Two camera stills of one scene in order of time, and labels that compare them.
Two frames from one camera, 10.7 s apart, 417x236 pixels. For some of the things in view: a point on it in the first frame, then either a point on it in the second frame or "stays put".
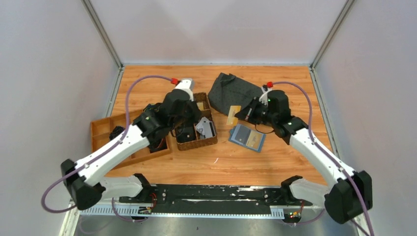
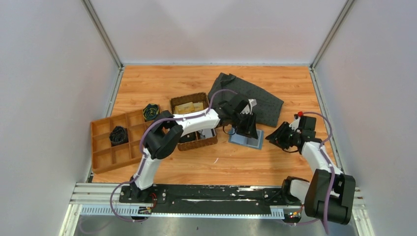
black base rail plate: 203,199 stays put
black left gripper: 196,113 → 251,130
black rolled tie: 117,130 stays put
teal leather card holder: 240,134 stays put
